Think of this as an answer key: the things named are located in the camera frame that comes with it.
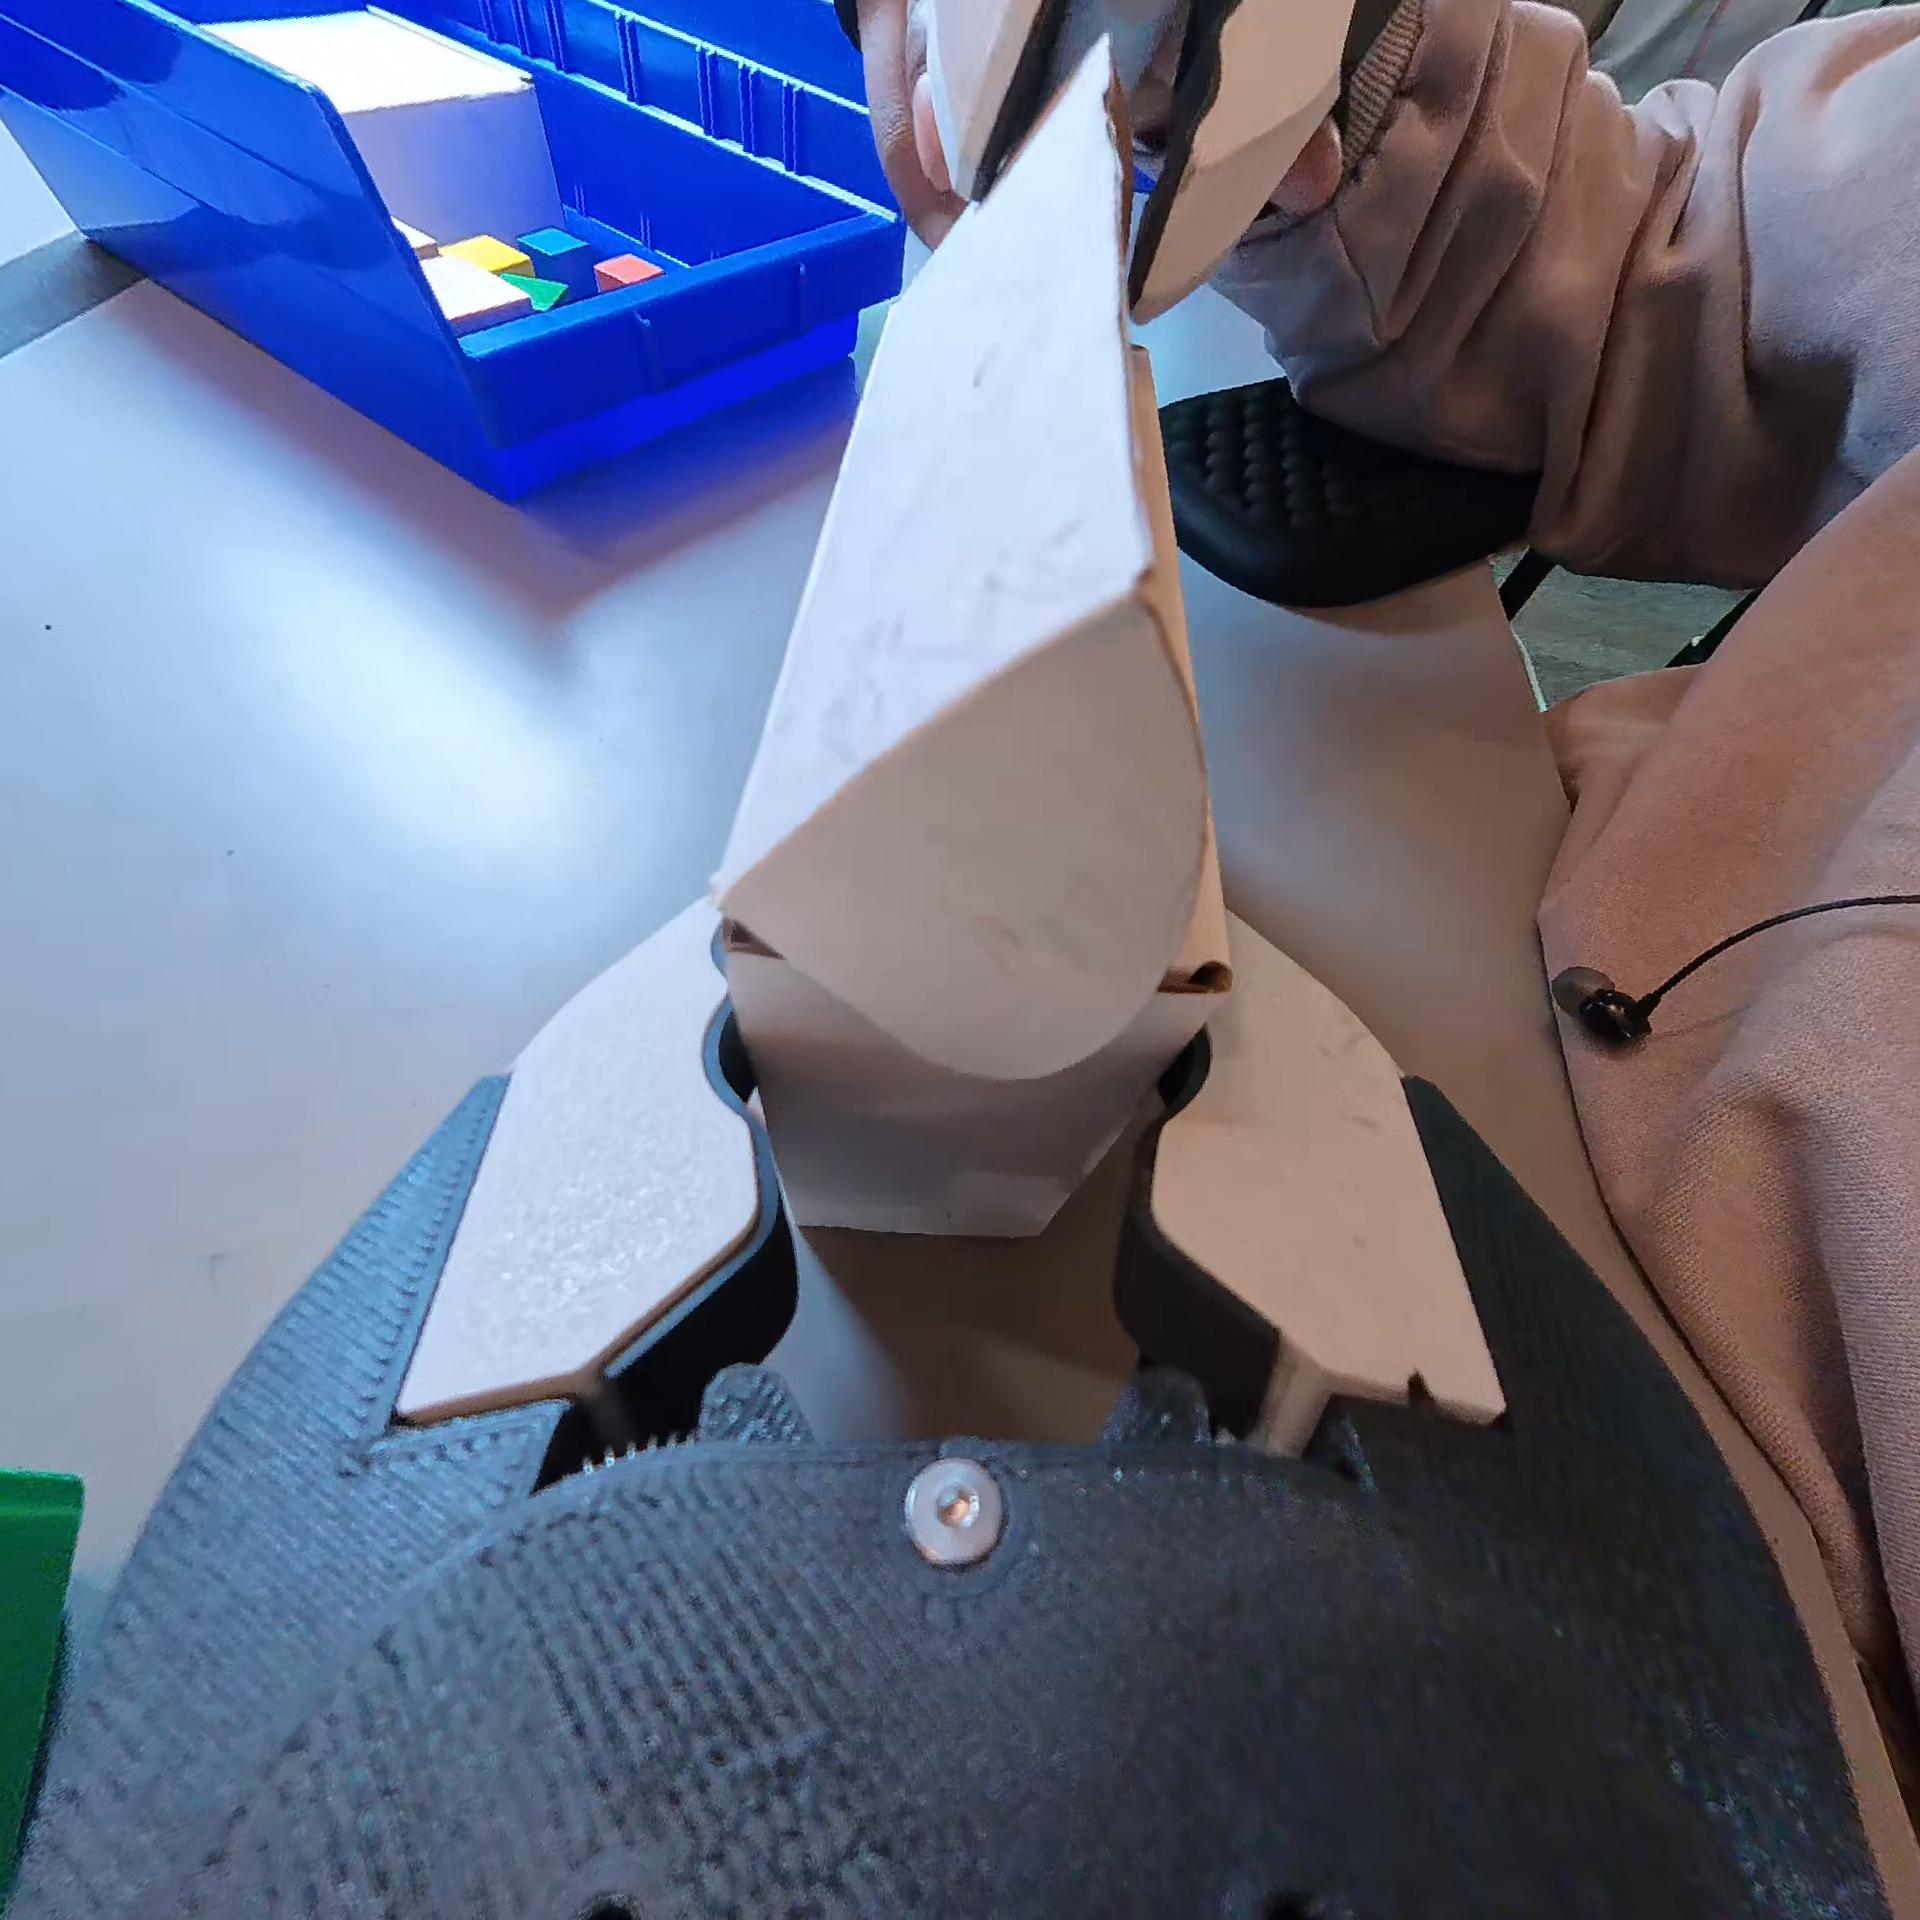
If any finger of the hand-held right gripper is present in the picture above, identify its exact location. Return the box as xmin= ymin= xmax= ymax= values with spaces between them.
xmin=1125 ymin=0 xmax=1393 ymax=328
xmin=920 ymin=0 xmax=1115 ymax=206

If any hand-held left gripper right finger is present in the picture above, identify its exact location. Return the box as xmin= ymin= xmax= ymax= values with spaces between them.
xmin=1114 ymin=915 xmax=1512 ymax=1455

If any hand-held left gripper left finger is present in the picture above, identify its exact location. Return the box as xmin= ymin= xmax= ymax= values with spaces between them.
xmin=394 ymin=896 xmax=800 ymax=1449

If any white cardboard mailer box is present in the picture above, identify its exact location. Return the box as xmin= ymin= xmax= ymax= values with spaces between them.
xmin=200 ymin=4 xmax=567 ymax=246
xmin=711 ymin=36 xmax=1235 ymax=1240

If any green plastic bin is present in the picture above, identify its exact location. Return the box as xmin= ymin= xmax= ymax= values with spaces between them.
xmin=0 ymin=1470 xmax=88 ymax=1882

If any blue plastic bin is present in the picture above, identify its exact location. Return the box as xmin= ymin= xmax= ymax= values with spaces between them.
xmin=0 ymin=0 xmax=912 ymax=506

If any person's right hand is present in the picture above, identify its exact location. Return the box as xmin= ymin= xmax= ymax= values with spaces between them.
xmin=859 ymin=0 xmax=976 ymax=255

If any black textured pad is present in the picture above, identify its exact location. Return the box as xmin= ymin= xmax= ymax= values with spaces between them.
xmin=1161 ymin=383 xmax=1544 ymax=610

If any person's pink hoodie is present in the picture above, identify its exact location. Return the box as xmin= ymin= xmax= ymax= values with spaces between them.
xmin=1536 ymin=450 xmax=1920 ymax=1748

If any black cord with round tip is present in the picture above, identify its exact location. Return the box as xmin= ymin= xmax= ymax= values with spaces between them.
xmin=1553 ymin=891 xmax=1920 ymax=1047

